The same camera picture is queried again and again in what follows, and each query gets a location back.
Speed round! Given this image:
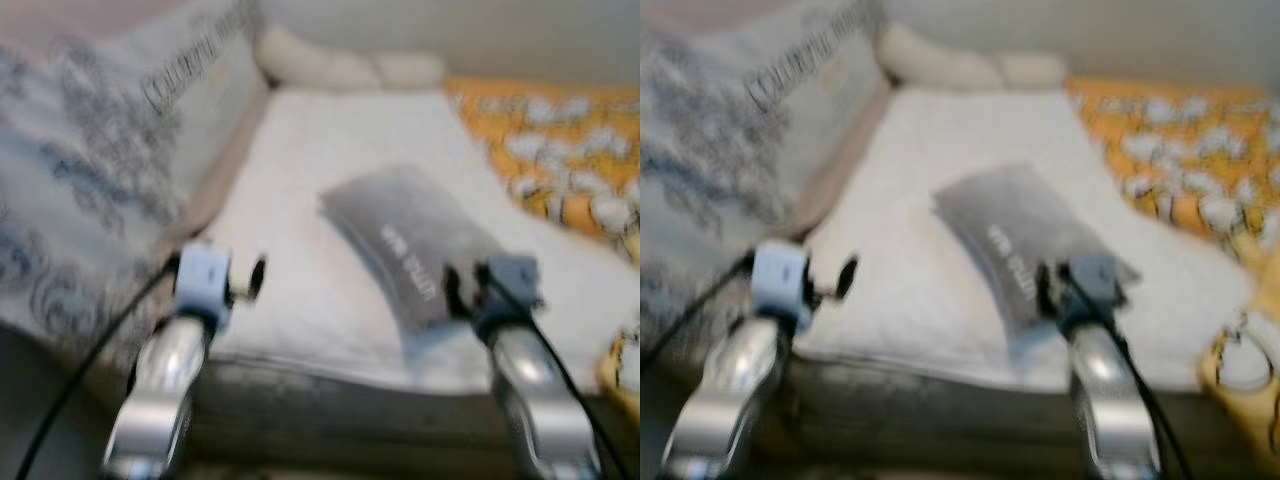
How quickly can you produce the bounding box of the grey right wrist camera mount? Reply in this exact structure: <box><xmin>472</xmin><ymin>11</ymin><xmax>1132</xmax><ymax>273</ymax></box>
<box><xmin>1060</xmin><ymin>255</ymin><xmax>1126</xmax><ymax>331</ymax></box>
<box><xmin>475</xmin><ymin>255</ymin><xmax>543</xmax><ymax>336</ymax></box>

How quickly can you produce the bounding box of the yellow cartoon egg blanket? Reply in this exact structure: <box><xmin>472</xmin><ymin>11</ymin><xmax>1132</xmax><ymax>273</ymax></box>
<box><xmin>1063</xmin><ymin>78</ymin><xmax>1280</xmax><ymax>471</ymax></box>
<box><xmin>443</xmin><ymin>78</ymin><xmax>641</xmax><ymax>426</ymax></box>

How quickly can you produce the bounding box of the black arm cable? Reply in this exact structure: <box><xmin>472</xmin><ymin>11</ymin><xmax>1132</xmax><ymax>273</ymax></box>
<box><xmin>12</xmin><ymin>255</ymin><xmax>183</xmax><ymax>480</ymax></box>
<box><xmin>640</xmin><ymin>252</ymin><xmax>756</xmax><ymax>373</ymax></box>
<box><xmin>1065</xmin><ymin>258</ymin><xmax>1196</xmax><ymax>480</ymax></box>
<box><xmin>485</xmin><ymin>262</ymin><xmax>639</xmax><ymax>480</ymax></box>

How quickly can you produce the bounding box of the white quilted mattress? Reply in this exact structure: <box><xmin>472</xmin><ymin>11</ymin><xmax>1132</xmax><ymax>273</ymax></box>
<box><xmin>195</xmin><ymin>85</ymin><xmax>641</xmax><ymax>396</ymax></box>
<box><xmin>795</xmin><ymin>85</ymin><xmax>1251</xmax><ymax>391</ymax></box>

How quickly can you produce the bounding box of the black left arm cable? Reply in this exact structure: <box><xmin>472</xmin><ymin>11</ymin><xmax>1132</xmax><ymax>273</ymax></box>
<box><xmin>12</xmin><ymin>255</ymin><xmax>183</xmax><ymax>480</ymax></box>
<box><xmin>640</xmin><ymin>252</ymin><xmax>756</xmax><ymax>373</ymax></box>

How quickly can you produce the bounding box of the grey bed base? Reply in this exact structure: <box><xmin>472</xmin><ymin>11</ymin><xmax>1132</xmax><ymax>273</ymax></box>
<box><xmin>90</xmin><ymin>340</ymin><xmax>621</xmax><ymax>461</ymax></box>
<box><xmin>790</xmin><ymin>345</ymin><xmax>1231</xmax><ymax>451</ymax></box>

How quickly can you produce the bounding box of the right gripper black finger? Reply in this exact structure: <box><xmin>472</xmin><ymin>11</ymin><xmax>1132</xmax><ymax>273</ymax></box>
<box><xmin>442</xmin><ymin>264</ymin><xmax>465</xmax><ymax>321</ymax></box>
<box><xmin>1034</xmin><ymin>262</ymin><xmax>1057</xmax><ymax>323</ymax></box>

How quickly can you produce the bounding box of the grey floral printed headboard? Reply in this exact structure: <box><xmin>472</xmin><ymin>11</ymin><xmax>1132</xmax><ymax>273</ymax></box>
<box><xmin>0</xmin><ymin>0</ymin><xmax>271</xmax><ymax>346</ymax></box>
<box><xmin>640</xmin><ymin>0</ymin><xmax>891</xmax><ymax>341</ymax></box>

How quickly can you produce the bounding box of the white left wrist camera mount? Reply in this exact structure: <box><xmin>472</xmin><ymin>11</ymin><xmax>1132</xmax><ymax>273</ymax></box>
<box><xmin>750</xmin><ymin>240</ymin><xmax>809</xmax><ymax>329</ymax></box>
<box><xmin>175</xmin><ymin>245</ymin><xmax>234</xmax><ymax>326</ymax></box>

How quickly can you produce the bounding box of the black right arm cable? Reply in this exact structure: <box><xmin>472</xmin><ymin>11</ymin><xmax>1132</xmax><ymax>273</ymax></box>
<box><xmin>485</xmin><ymin>262</ymin><xmax>639</xmax><ymax>480</ymax></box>
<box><xmin>1065</xmin><ymin>258</ymin><xmax>1196</xmax><ymax>480</ymax></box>

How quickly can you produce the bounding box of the beige pillow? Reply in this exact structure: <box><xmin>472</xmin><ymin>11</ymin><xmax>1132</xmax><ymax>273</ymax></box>
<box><xmin>375</xmin><ymin>52</ymin><xmax>447</xmax><ymax>91</ymax></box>
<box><xmin>878</xmin><ymin>22</ymin><xmax>1003</xmax><ymax>91</ymax></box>
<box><xmin>995</xmin><ymin>52</ymin><xmax>1068</xmax><ymax>91</ymax></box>
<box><xmin>255</xmin><ymin>25</ymin><xmax>383</xmax><ymax>91</ymax></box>

